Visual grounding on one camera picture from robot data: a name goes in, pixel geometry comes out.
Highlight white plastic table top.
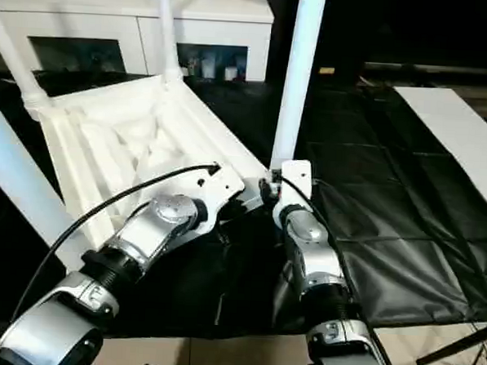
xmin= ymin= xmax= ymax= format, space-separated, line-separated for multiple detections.
xmin=15 ymin=65 xmax=277 ymax=275

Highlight black table mat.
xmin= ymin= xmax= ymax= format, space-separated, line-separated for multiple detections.
xmin=0 ymin=61 xmax=487 ymax=359

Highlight white flat board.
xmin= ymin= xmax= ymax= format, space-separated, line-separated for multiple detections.
xmin=386 ymin=85 xmax=487 ymax=213

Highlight white sideboard cabinet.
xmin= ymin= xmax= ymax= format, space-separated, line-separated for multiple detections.
xmin=0 ymin=0 xmax=277 ymax=87

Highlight black tripod stand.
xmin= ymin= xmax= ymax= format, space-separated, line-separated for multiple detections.
xmin=414 ymin=317 xmax=487 ymax=365

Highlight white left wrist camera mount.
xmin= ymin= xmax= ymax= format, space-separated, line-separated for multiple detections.
xmin=182 ymin=160 xmax=249 ymax=238

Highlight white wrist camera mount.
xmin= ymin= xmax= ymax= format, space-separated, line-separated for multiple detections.
xmin=182 ymin=160 xmax=249 ymax=238
xmin=270 ymin=158 xmax=315 ymax=233

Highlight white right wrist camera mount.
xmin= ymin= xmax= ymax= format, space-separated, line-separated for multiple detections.
xmin=270 ymin=158 xmax=315 ymax=233

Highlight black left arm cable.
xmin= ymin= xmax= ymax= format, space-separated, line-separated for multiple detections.
xmin=10 ymin=151 xmax=222 ymax=336

